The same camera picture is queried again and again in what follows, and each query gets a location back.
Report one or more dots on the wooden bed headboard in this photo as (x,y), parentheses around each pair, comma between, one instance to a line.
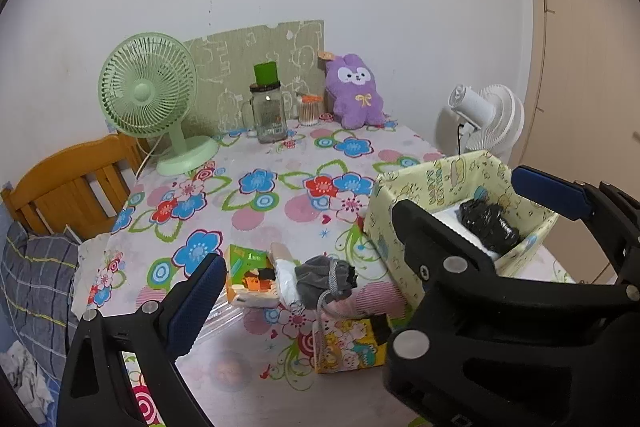
(65,187)

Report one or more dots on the white desk fan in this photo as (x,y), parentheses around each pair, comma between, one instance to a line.
(492,117)

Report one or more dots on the green desk fan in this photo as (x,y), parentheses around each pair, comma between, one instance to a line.
(145,92)

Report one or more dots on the glass mug jar green lid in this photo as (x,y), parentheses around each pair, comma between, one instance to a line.
(267,117)

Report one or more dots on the ribbed glass with orange lid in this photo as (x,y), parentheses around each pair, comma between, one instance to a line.
(308,112)

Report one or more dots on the white crumpled cloth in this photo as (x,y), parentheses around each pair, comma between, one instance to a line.
(22,372)

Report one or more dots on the white roll beige end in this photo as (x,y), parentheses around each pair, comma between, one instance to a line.
(289,279)

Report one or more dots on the yellow patterned storage box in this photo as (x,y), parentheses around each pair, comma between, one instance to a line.
(385,212)

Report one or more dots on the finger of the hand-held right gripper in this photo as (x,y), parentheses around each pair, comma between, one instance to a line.
(440,247)
(550,192)

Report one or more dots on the floral tablecloth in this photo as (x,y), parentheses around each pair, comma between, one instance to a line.
(280,167)

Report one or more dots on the purple plush bunny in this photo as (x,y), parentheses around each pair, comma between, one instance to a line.
(355,102)

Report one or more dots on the grey plaid pillow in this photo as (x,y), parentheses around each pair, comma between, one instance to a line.
(35,277)

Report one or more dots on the yellow cartoon tissue pack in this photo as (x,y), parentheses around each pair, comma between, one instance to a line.
(350,347)

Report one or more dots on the patterned cardboard panel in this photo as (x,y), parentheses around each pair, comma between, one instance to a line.
(225,57)

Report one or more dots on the green orange tissue pack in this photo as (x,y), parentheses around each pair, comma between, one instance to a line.
(247,277)

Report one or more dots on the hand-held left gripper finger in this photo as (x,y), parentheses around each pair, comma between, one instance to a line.
(196,302)

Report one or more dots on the blue checked bedsheet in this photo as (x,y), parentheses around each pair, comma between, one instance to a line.
(47,402)

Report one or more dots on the white packet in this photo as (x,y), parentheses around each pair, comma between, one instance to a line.
(450,217)

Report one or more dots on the beige door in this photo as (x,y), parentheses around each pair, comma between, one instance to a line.
(580,57)

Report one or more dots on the black crumpled bag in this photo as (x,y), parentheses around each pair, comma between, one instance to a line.
(487,222)

